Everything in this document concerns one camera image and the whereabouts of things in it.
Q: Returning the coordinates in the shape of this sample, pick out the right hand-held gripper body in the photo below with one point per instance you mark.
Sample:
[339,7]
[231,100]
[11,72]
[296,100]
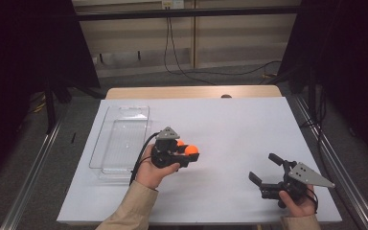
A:
[306,175]

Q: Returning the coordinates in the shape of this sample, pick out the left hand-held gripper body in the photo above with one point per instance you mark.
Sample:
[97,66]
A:
[164,153]

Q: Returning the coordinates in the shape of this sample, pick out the orange ball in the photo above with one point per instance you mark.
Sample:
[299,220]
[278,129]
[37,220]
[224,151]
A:
[191,149]
[180,142]

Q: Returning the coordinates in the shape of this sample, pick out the clear plastic container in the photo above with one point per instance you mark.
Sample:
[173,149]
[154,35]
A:
[121,140]

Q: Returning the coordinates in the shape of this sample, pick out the person's left hand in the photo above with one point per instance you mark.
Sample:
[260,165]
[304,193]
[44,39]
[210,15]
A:
[151,174]

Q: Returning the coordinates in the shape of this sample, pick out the person's right hand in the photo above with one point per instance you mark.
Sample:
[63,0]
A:
[300,208]

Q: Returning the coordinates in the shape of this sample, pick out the white table cover board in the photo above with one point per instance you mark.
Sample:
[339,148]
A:
[230,127]

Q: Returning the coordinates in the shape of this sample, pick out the wooden table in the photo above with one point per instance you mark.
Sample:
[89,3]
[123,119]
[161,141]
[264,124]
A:
[172,92]

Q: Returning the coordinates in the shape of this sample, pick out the small dark knob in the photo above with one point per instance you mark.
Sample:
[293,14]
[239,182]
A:
[226,96]

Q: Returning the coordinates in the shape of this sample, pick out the black metal stand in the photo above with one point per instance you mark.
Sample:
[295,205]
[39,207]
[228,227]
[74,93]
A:
[313,96]
[49,111]

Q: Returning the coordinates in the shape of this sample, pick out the small black stick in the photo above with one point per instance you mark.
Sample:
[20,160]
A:
[73,138]

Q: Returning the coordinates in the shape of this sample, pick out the black curtain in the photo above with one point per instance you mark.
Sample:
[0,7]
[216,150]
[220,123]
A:
[19,48]
[357,64]

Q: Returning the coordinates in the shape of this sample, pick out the beige wooden partition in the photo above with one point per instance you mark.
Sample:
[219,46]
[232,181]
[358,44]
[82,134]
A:
[236,38]

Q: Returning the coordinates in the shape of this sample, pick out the black metal crossbar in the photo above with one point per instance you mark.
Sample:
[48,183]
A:
[204,12]

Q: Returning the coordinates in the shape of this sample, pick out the aluminium floor rail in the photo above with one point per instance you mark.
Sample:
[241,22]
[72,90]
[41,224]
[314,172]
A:
[28,182]
[338,166]

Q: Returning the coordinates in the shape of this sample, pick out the white wall outlet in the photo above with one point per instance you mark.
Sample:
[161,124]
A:
[172,4]

